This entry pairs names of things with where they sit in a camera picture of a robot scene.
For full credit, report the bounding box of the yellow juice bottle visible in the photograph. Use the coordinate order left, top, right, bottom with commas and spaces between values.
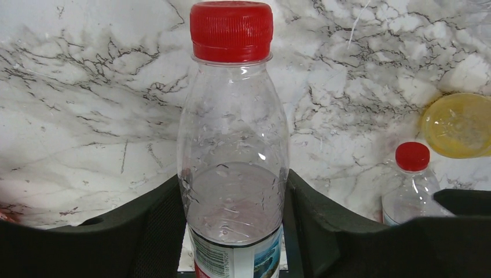
420, 93, 490, 159

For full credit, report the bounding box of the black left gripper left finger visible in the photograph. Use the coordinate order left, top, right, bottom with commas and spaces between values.
1, 177, 186, 277

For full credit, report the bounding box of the red cap bottle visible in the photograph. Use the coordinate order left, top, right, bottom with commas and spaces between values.
177, 1, 289, 277
381, 141, 453, 226

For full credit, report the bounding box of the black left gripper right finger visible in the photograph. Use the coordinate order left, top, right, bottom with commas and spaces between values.
282, 170, 490, 277

